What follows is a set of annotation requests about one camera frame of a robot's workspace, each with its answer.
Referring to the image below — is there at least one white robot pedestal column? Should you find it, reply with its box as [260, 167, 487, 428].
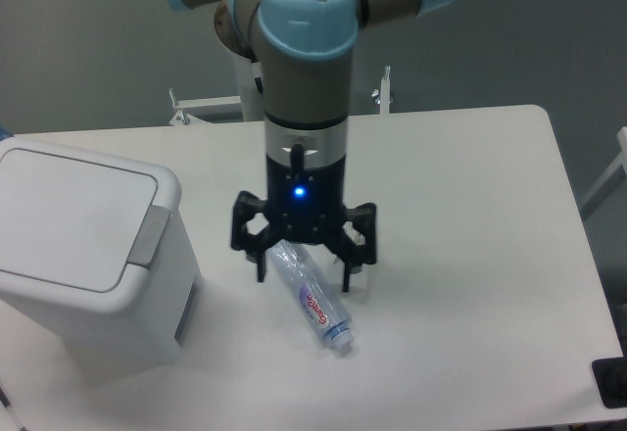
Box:
[214, 2, 268, 122]

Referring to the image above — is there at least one white right mounting bracket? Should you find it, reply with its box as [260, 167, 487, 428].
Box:
[371, 65, 394, 115]

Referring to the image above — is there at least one white left mounting bracket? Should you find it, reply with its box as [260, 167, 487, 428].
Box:
[169, 88, 243, 126]

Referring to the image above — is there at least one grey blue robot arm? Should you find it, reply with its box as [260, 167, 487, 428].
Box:
[168, 0, 454, 279]

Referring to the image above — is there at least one crumpled white paper cup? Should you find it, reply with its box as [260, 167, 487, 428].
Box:
[328, 222, 368, 297]

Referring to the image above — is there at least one white frame at right edge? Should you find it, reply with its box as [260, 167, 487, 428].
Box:
[579, 126, 626, 220]

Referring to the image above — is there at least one clear plastic water bottle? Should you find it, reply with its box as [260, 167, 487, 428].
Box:
[267, 240, 354, 355]

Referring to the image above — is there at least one white push-button trash can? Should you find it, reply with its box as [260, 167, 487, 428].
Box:
[1, 136, 203, 362]

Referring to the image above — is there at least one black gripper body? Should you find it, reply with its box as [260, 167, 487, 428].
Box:
[264, 158, 348, 246]

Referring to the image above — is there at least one white mounting bracket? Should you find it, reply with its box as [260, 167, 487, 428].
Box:
[371, 65, 394, 115]
[169, 88, 243, 126]

